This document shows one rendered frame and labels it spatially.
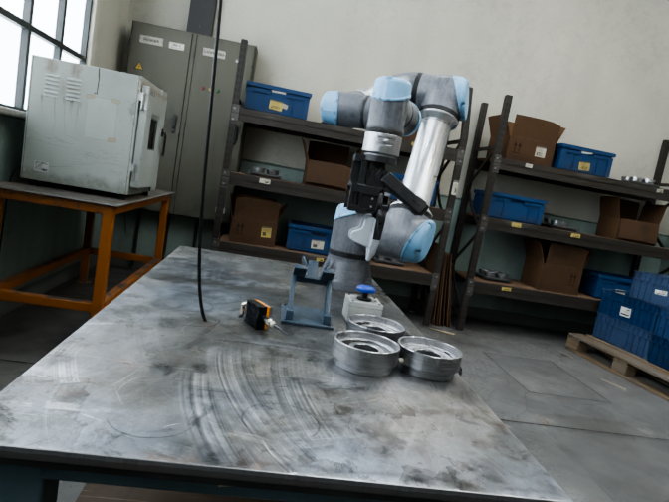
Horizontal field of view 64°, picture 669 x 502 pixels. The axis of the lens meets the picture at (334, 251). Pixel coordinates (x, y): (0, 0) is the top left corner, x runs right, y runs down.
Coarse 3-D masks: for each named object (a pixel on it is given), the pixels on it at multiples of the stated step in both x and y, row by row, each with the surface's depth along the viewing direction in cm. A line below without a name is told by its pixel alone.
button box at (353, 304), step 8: (352, 296) 113; (360, 296) 112; (344, 304) 113; (352, 304) 108; (360, 304) 108; (368, 304) 108; (376, 304) 109; (344, 312) 112; (352, 312) 108; (360, 312) 108; (368, 312) 108; (376, 312) 109
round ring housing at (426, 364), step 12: (408, 336) 91; (420, 348) 89; (432, 348) 90; (444, 348) 90; (456, 348) 88; (408, 360) 83; (420, 360) 82; (432, 360) 81; (444, 360) 82; (456, 360) 83; (408, 372) 84; (420, 372) 83; (432, 372) 82; (444, 372) 82; (456, 372) 84
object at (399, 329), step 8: (352, 320) 98; (360, 320) 100; (368, 320) 101; (376, 320) 101; (384, 320) 100; (392, 320) 100; (352, 328) 93; (360, 328) 92; (368, 328) 91; (376, 328) 98; (384, 328) 98; (392, 328) 99; (400, 328) 97; (384, 336) 91; (392, 336) 91; (400, 336) 93
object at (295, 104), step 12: (252, 84) 414; (264, 84) 416; (252, 96) 417; (264, 96) 419; (276, 96) 420; (288, 96) 421; (300, 96) 423; (252, 108) 418; (264, 108) 420; (276, 108) 422; (288, 108) 423; (300, 108) 425
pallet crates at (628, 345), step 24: (648, 288) 412; (600, 312) 458; (624, 312) 434; (648, 312) 412; (576, 336) 452; (600, 336) 455; (624, 336) 431; (648, 336) 409; (600, 360) 435; (624, 360) 401; (648, 360) 403; (648, 384) 387
